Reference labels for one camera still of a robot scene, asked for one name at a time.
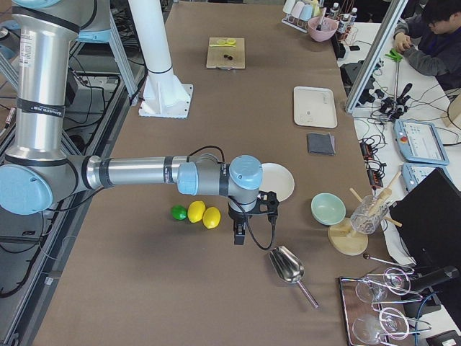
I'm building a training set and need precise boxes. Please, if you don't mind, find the cream rectangular tray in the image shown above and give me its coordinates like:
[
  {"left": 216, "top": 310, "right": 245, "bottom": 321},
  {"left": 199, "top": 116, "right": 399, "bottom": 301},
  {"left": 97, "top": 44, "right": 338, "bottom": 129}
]
[{"left": 293, "top": 86, "right": 338, "bottom": 128}]

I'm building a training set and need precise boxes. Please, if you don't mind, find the metal scoop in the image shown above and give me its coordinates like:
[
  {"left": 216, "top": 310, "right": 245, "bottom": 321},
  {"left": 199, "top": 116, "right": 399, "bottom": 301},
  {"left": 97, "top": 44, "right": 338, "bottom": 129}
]
[{"left": 269, "top": 246, "right": 319, "bottom": 309}]

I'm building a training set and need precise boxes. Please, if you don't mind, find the pink bowl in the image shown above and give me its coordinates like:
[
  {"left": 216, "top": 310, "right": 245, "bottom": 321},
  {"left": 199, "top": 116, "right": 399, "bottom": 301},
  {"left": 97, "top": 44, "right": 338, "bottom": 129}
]
[{"left": 308, "top": 17, "right": 339, "bottom": 42}]

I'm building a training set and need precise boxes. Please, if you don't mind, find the mint green bowl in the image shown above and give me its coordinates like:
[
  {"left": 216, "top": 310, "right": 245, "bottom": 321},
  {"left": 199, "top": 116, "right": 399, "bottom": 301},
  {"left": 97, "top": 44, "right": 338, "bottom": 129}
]
[{"left": 310, "top": 192, "right": 346, "bottom": 226}]

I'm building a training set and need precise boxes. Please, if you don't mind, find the yellow lemon peel strip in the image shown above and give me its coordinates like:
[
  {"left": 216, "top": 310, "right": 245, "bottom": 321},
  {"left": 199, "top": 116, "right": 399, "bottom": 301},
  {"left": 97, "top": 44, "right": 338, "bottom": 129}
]
[{"left": 209, "top": 43, "right": 236, "bottom": 48}]

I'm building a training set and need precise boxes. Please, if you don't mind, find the aluminium frame post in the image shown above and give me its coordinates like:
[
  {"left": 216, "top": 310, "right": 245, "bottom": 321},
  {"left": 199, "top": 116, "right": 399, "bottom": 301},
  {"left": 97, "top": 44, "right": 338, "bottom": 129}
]
[{"left": 344, "top": 0, "right": 408, "bottom": 115}]

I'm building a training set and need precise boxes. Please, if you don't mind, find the grey folded cloth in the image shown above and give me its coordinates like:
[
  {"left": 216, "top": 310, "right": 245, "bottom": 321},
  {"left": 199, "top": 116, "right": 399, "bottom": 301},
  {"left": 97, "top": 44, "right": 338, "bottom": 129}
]
[{"left": 307, "top": 133, "right": 336, "bottom": 156}]

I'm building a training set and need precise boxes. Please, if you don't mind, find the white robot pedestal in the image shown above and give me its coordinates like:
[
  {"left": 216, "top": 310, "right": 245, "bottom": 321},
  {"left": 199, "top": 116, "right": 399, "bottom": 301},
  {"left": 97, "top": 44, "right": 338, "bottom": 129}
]
[{"left": 129, "top": 0, "right": 193, "bottom": 119}]

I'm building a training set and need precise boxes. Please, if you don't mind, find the green lime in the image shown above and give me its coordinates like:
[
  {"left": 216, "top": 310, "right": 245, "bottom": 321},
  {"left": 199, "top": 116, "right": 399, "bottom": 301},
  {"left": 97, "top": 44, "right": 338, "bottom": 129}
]
[{"left": 170, "top": 205, "right": 187, "bottom": 221}]

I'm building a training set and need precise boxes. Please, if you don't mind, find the yellow lemon outer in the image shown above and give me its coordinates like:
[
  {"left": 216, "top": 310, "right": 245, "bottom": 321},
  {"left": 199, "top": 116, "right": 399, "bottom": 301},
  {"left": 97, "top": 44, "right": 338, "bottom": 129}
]
[{"left": 202, "top": 207, "right": 221, "bottom": 229}]

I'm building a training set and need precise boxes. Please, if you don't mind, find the wooden cutting board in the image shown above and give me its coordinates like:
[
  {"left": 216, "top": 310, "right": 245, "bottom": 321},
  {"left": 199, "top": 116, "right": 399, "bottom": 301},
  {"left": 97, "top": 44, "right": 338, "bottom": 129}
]
[{"left": 206, "top": 37, "right": 246, "bottom": 70}]

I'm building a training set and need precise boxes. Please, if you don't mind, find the wooden cup drying stand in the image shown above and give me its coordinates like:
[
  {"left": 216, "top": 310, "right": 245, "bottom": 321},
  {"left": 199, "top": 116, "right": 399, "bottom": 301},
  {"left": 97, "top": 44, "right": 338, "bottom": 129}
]
[{"left": 328, "top": 171, "right": 402, "bottom": 256}]

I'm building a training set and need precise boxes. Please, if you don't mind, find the pastel cup rack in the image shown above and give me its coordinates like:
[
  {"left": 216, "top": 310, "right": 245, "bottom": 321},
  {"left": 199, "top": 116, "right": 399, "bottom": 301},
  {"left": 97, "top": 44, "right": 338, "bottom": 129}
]
[{"left": 282, "top": 0, "right": 324, "bottom": 32}]

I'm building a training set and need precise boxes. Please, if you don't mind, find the black monitor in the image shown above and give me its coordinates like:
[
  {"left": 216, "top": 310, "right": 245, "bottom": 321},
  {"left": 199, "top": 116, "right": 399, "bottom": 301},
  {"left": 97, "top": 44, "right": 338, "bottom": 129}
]
[{"left": 390, "top": 168, "right": 460, "bottom": 268}]

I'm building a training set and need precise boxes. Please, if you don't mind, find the blue teach pendant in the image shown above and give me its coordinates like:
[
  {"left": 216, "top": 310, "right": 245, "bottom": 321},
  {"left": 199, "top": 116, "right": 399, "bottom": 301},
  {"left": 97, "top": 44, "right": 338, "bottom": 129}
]
[
  {"left": 393, "top": 119, "right": 449, "bottom": 166},
  {"left": 401, "top": 163, "right": 436, "bottom": 192}
]

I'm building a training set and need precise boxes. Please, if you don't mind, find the round white plate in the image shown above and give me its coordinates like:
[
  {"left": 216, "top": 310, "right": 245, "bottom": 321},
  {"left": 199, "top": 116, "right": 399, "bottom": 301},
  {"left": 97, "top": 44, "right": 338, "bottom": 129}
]
[{"left": 259, "top": 163, "right": 295, "bottom": 202}]

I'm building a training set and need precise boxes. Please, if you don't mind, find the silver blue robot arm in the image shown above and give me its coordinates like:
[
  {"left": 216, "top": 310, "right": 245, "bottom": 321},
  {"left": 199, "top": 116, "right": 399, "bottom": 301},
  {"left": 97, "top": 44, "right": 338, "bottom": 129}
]
[{"left": 1, "top": 1, "right": 278, "bottom": 244}]

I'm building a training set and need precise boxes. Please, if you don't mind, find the yellow lemon near lime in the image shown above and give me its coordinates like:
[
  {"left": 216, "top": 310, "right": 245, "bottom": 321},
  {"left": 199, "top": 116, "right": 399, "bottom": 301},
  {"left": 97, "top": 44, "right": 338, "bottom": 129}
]
[{"left": 187, "top": 200, "right": 206, "bottom": 223}]

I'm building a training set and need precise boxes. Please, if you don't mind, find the wine glass rack tray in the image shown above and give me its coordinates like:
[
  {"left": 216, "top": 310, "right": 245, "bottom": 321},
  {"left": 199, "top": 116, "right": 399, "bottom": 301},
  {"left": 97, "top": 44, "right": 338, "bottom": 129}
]
[{"left": 338, "top": 267, "right": 431, "bottom": 345}]

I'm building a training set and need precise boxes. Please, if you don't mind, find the person in dark clothes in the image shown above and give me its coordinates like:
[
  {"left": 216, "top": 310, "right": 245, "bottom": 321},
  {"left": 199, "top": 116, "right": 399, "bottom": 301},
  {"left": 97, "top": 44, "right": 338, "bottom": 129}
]
[{"left": 393, "top": 0, "right": 460, "bottom": 92}]

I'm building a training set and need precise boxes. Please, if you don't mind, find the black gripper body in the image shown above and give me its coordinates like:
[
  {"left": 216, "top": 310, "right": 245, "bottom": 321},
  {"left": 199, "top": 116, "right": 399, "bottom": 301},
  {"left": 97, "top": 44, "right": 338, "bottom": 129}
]
[{"left": 228, "top": 191, "right": 279, "bottom": 234}]

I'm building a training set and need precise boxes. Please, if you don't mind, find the clear textured glass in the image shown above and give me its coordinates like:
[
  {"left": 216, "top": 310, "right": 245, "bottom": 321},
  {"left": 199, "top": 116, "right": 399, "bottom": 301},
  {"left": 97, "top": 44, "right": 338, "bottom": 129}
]
[{"left": 350, "top": 195, "right": 388, "bottom": 235}]

